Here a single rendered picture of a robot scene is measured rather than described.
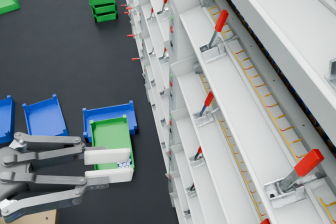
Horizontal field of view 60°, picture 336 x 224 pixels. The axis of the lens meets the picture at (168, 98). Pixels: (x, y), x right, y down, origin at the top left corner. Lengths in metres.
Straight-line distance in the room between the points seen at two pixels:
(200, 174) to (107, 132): 0.95
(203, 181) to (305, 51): 0.58
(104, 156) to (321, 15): 0.35
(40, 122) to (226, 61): 1.55
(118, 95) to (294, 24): 1.72
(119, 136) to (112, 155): 1.19
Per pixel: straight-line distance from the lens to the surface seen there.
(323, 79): 0.25
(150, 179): 1.58
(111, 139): 1.66
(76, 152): 0.47
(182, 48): 0.72
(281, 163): 0.41
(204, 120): 0.66
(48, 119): 1.92
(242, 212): 0.57
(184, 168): 1.03
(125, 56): 2.24
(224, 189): 0.59
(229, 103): 0.46
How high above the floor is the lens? 1.40
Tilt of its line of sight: 48 degrees down
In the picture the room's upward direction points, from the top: straight up
